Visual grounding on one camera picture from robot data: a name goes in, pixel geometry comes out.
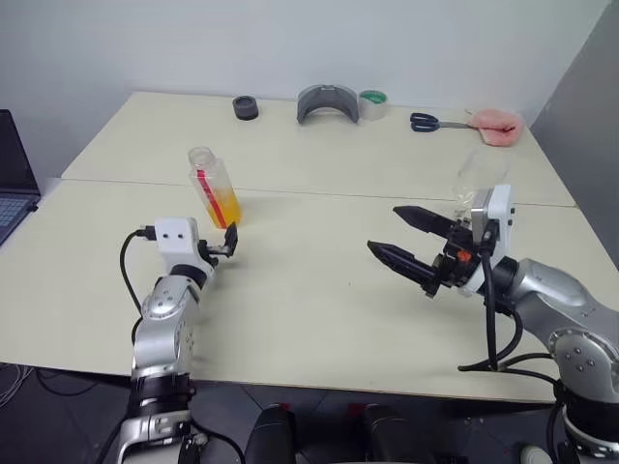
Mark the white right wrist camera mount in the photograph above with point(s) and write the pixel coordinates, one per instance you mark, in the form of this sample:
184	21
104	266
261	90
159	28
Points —
500	212

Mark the pink cloth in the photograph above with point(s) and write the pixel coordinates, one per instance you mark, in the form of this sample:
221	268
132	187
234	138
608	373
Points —
498	125

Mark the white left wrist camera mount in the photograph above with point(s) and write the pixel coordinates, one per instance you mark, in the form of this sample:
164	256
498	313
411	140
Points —
174	237

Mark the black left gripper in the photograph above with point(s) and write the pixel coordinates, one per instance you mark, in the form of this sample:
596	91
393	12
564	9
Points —
215	251

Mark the grey curved plastic shell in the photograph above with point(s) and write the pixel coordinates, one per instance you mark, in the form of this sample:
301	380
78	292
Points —
304	108

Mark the clear bottle with orange juice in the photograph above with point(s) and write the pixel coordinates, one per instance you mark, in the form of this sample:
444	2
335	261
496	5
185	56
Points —
222	205

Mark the dark laptop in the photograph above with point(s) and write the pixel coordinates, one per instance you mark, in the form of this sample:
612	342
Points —
9	169

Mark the dark rounded shape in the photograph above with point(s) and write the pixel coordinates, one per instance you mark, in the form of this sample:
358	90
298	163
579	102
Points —
387	435
271	435

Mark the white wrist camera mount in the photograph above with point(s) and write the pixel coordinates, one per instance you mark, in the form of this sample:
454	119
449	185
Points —
500	212
174	237

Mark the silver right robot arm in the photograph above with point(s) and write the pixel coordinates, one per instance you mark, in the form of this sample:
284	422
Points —
556	290

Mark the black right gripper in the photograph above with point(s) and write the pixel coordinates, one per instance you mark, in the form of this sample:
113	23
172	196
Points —
454	261

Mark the clear tape roll green core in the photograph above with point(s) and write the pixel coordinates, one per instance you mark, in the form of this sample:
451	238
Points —
373	110

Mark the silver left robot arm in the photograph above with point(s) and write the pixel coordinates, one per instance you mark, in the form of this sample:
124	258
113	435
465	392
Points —
164	309

